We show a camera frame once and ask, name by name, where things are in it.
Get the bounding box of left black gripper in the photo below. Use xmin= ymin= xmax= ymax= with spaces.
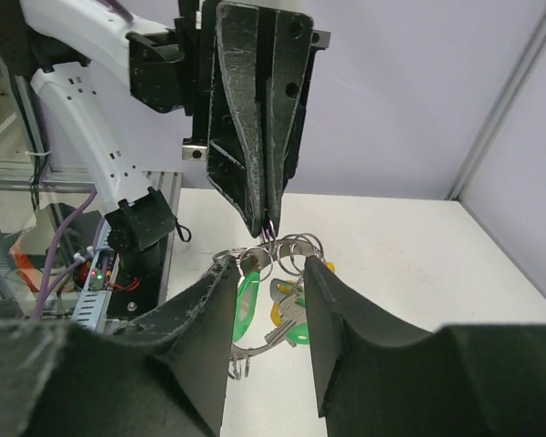
xmin=175 ymin=1 xmax=330 ymax=238

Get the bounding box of white slotted cable duct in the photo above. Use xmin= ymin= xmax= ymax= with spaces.
xmin=72 ymin=221 xmax=119 ymax=333

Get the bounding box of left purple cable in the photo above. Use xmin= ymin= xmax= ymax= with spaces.
xmin=30 ymin=0 xmax=136 ymax=322

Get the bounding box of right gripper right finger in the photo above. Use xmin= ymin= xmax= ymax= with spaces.
xmin=305 ymin=257 xmax=546 ymax=436

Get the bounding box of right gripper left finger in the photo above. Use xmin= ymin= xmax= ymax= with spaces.
xmin=0 ymin=256 xmax=237 ymax=436

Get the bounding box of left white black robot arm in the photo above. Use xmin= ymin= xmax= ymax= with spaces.
xmin=0 ymin=1 xmax=330 ymax=254

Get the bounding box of green tag key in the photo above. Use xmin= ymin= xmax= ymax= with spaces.
xmin=265 ymin=282 xmax=309 ymax=347
xmin=232 ymin=271 xmax=260 ymax=342

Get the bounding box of metal keyring with yellow handle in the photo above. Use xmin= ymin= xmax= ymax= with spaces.
xmin=212 ymin=232 xmax=335 ymax=381

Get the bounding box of yellow tag key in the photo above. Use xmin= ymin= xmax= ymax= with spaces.
xmin=269 ymin=279 xmax=295 ymax=327

